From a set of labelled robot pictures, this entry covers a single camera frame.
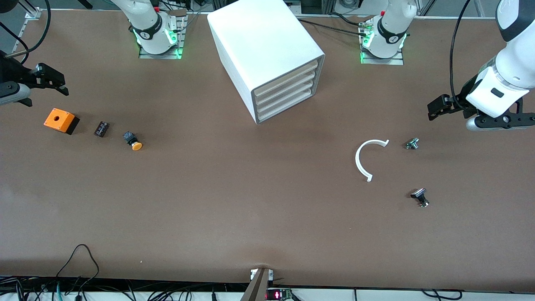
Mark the brown wooden brace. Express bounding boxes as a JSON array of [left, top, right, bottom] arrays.
[[240, 268, 270, 301]]

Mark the white plastic drawer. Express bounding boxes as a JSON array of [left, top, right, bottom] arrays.
[[256, 78, 324, 115], [257, 87, 323, 123], [255, 68, 324, 108], [253, 58, 325, 100]]

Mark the long black cable behind cabinet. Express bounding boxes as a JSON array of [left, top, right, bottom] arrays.
[[299, 19, 368, 37]]

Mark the black flat-head push button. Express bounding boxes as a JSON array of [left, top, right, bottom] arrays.
[[410, 188, 430, 208]]

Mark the orange box with hole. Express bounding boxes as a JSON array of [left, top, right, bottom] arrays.
[[43, 108, 80, 135]]

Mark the aluminium frame profile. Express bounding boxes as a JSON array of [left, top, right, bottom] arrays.
[[18, 0, 42, 20]]

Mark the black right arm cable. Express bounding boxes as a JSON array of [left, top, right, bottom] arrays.
[[0, 0, 51, 64]]

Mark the orange push button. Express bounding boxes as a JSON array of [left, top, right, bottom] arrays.
[[122, 131, 143, 151]]

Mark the short black cable behind cabinet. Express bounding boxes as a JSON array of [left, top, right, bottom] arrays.
[[328, 13, 364, 27]]

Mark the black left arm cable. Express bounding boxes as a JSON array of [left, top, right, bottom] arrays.
[[450, 0, 473, 110]]

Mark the thin black looped cable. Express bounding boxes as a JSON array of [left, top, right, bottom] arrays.
[[56, 244, 100, 291]]

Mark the circuit board with red light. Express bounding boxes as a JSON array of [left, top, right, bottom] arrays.
[[266, 288, 294, 301]]

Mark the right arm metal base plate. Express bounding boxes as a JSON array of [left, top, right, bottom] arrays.
[[139, 10, 187, 59]]

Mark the white half-ring bracket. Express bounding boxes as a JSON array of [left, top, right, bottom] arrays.
[[355, 139, 390, 183]]

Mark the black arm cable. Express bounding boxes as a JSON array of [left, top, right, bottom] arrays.
[[0, 0, 51, 64], [450, 0, 473, 110]]

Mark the white drawer cabinet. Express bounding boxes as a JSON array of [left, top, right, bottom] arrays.
[[207, 0, 326, 125]]

